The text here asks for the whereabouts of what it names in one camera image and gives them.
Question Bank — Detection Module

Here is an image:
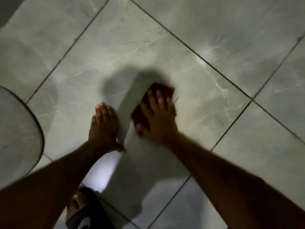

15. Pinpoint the person's left hand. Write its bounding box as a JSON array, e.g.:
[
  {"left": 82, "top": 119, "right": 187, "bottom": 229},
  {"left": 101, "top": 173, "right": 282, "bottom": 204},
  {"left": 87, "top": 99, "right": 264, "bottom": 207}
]
[{"left": 88, "top": 102, "right": 126, "bottom": 154}]

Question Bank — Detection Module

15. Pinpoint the person's right hand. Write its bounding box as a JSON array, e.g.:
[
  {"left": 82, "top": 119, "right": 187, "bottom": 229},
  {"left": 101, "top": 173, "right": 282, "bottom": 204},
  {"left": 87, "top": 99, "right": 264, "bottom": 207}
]
[{"left": 136, "top": 89, "right": 179, "bottom": 147}]

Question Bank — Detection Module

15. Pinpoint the dark red cleaning cloth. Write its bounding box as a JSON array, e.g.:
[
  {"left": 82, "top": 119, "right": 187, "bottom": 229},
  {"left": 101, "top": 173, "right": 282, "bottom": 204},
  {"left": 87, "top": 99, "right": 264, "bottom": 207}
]
[{"left": 131, "top": 82, "right": 176, "bottom": 131}]

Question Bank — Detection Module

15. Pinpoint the person's left forearm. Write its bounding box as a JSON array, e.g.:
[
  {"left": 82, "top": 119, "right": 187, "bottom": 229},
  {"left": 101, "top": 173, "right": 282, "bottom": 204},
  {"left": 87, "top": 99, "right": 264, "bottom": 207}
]
[{"left": 0, "top": 140, "right": 112, "bottom": 229}]

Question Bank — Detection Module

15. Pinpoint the person's right forearm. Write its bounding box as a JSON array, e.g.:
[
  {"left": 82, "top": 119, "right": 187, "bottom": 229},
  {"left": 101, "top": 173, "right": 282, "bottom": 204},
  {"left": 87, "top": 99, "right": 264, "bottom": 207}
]
[{"left": 167, "top": 132, "right": 305, "bottom": 229}]

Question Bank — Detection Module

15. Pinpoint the person's foot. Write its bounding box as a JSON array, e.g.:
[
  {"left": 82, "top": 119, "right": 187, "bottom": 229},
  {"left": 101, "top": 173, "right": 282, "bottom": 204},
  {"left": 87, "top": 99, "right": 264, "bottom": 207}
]
[{"left": 66, "top": 190, "right": 90, "bottom": 221}]

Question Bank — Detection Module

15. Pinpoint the black slipper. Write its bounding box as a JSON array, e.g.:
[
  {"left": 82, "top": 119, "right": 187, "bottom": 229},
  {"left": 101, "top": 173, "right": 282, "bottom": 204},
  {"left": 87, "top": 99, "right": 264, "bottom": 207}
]
[{"left": 65, "top": 186, "right": 116, "bottom": 229}]

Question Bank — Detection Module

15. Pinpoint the grey round side table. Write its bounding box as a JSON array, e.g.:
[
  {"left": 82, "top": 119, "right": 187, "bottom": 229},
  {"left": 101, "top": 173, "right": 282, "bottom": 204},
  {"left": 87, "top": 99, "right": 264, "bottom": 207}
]
[{"left": 0, "top": 86, "right": 45, "bottom": 190}]

